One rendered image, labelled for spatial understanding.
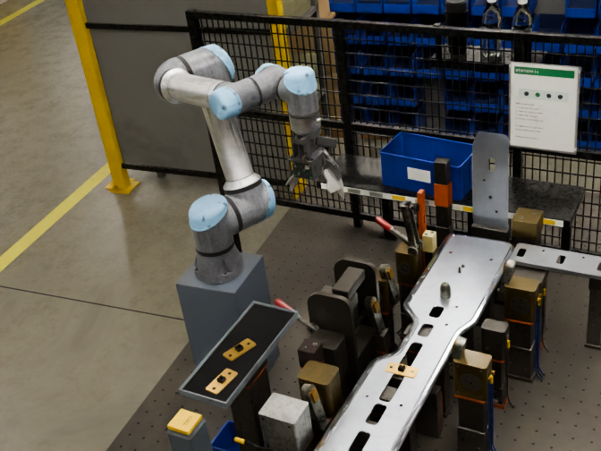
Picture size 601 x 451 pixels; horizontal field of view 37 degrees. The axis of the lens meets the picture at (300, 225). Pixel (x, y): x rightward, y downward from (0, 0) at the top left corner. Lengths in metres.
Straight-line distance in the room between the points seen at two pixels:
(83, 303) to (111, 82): 1.34
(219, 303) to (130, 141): 2.86
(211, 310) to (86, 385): 1.58
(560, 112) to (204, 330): 1.33
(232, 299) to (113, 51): 2.78
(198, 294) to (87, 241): 2.55
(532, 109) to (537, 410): 0.97
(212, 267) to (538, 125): 1.18
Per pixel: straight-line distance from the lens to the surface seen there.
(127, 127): 5.34
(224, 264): 2.61
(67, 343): 4.43
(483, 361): 2.36
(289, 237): 3.51
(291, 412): 2.16
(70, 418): 4.02
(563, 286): 3.19
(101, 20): 5.11
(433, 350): 2.46
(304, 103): 2.13
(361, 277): 2.44
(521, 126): 3.05
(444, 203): 2.97
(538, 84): 2.97
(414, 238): 2.71
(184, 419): 2.14
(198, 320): 2.72
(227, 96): 2.13
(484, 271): 2.74
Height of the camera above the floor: 2.61
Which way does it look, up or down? 32 degrees down
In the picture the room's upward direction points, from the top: 8 degrees counter-clockwise
